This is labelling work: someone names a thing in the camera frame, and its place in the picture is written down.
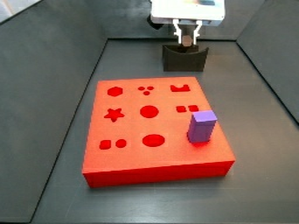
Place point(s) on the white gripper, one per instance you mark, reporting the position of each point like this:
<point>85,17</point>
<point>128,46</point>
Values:
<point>187,12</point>

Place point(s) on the brown hexagon prism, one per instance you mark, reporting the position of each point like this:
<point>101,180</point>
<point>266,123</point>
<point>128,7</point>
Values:
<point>186,40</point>

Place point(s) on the black curved holder stand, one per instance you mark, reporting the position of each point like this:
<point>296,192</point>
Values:
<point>183,59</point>

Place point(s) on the purple rectangular block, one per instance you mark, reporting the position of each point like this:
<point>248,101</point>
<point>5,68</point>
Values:
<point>203,121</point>

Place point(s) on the red shape sorting block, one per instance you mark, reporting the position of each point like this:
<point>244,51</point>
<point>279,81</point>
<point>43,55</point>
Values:
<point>138,143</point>

